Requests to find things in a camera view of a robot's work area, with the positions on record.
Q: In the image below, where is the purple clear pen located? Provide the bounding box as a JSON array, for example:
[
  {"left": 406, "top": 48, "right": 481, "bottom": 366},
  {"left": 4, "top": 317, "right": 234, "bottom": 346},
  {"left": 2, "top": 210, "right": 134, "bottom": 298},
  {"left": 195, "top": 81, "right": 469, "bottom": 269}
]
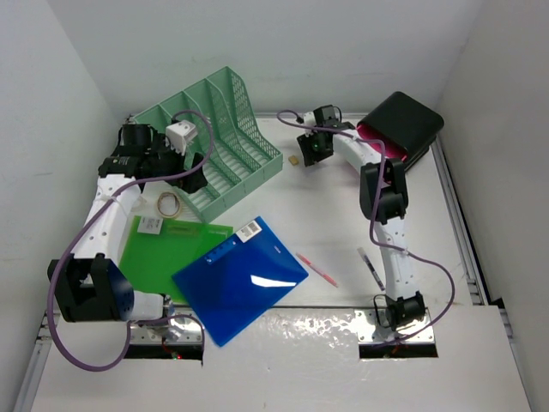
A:
[{"left": 357, "top": 247, "right": 385, "bottom": 292}]

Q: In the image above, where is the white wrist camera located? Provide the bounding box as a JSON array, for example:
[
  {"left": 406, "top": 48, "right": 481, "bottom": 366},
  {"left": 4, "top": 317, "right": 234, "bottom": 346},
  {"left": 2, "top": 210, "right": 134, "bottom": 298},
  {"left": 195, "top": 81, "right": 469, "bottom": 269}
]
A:
[
  {"left": 165, "top": 120, "right": 198, "bottom": 155},
  {"left": 302, "top": 112, "right": 317, "bottom": 127}
]

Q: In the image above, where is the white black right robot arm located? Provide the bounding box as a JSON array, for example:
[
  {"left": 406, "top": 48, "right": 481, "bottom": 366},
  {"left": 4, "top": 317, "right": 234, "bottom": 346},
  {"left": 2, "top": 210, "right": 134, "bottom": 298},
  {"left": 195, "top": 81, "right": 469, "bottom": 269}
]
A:
[{"left": 296, "top": 105, "right": 425, "bottom": 330}]

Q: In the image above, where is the yellow eraser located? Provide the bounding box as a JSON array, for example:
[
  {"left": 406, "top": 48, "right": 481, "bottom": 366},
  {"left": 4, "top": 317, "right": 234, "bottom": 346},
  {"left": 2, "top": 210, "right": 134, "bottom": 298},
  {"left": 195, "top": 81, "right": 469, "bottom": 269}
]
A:
[{"left": 288, "top": 155, "right": 299, "bottom": 166}]

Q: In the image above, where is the blue plastic folder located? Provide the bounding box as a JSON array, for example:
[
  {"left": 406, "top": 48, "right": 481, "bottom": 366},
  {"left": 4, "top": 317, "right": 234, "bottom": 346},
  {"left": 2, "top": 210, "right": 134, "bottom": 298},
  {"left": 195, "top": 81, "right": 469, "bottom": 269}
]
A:
[{"left": 172, "top": 216, "right": 308, "bottom": 347}]

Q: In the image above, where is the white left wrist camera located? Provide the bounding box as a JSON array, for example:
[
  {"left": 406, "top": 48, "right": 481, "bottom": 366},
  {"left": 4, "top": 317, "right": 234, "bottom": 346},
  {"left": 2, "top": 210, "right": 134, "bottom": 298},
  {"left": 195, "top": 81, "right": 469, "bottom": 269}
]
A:
[{"left": 165, "top": 120, "right": 198, "bottom": 155}]

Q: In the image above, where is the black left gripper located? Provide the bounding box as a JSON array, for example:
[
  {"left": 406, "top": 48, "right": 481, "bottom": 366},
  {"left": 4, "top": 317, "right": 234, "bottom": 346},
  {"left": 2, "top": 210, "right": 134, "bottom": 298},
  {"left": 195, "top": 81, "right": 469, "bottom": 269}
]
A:
[{"left": 143, "top": 135, "right": 205, "bottom": 193}]

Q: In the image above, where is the clear tape roll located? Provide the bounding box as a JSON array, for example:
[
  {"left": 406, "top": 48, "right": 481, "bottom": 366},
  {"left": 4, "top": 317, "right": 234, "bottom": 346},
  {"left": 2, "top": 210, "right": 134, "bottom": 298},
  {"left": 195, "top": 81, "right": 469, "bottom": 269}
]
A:
[{"left": 156, "top": 192, "right": 183, "bottom": 219}]

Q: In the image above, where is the red pen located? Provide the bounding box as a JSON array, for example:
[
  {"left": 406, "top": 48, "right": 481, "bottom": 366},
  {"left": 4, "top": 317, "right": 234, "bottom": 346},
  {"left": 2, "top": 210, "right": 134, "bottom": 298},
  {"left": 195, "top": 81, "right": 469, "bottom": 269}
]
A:
[{"left": 296, "top": 253, "right": 338, "bottom": 288}]

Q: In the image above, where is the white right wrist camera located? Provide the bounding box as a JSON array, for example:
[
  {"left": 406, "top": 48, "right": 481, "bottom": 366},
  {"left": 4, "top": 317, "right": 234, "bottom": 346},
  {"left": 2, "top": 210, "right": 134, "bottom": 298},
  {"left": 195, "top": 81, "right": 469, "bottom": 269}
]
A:
[{"left": 302, "top": 112, "right": 317, "bottom": 127}]

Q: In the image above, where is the black pink drawer box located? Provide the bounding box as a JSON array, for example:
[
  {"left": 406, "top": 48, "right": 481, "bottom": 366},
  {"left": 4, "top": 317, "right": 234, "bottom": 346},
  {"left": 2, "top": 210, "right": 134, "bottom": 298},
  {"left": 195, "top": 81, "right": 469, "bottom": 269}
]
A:
[{"left": 357, "top": 91, "right": 444, "bottom": 172}]

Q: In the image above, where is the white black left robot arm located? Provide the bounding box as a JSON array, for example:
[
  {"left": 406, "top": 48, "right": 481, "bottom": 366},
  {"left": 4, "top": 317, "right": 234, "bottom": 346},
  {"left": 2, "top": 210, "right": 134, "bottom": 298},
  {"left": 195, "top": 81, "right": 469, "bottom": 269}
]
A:
[{"left": 47, "top": 120, "right": 207, "bottom": 323}]

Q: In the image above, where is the mint green file organizer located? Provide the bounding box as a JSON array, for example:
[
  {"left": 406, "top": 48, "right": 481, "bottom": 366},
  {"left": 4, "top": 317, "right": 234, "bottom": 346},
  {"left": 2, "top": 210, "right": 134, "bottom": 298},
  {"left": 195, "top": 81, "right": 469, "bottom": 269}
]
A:
[{"left": 133, "top": 66, "right": 283, "bottom": 223}]

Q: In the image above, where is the green plastic folder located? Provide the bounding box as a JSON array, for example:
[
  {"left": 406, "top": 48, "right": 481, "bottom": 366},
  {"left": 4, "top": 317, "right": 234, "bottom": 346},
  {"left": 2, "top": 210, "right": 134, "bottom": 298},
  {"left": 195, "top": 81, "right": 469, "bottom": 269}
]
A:
[{"left": 119, "top": 215, "right": 233, "bottom": 304}]

